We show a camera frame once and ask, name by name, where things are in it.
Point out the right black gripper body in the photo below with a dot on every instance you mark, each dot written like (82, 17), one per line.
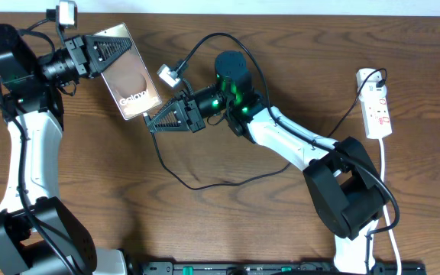
(209, 101)

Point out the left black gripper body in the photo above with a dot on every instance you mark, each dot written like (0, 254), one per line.
(68, 63)

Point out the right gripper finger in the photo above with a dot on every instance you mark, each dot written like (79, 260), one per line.
(175, 105)
(169, 122)

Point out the Galaxy S25 Ultra smartphone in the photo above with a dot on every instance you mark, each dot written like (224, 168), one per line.
(128, 79)

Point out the white power strip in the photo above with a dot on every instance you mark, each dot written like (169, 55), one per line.
(372, 95)

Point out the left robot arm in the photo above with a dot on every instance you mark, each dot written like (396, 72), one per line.
(38, 233)

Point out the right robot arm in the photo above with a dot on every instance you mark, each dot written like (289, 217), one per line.
(345, 189)

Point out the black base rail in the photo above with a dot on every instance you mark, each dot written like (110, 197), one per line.
(247, 268)

